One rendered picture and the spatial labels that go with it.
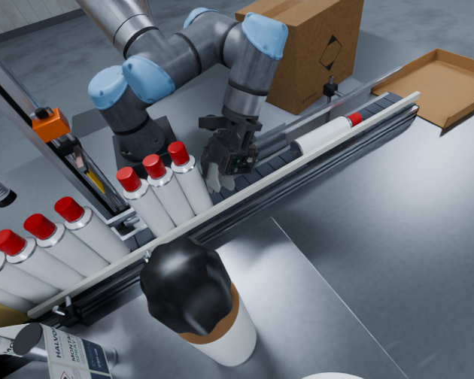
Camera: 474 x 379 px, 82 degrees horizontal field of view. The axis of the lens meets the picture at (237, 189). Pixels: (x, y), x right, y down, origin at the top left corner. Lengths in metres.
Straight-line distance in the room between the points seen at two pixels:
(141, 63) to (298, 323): 0.50
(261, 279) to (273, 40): 0.42
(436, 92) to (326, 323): 0.82
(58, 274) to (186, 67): 0.46
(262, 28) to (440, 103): 0.72
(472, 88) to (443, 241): 0.59
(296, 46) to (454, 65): 0.63
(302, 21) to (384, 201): 0.49
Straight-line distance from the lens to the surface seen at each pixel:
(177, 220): 0.64
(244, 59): 0.49
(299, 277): 0.57
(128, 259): 0.64
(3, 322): 0.73
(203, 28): 0.53
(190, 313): 0.27
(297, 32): 0.82
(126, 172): 0.54
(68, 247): 0.60
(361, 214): 0.71
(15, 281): 0.65
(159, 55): 0.49
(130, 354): 0.61
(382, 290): 0.64
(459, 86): 1.17
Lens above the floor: 1.41
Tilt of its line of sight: 49 degrees down
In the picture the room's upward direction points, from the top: 15 degrees counter-clockwise
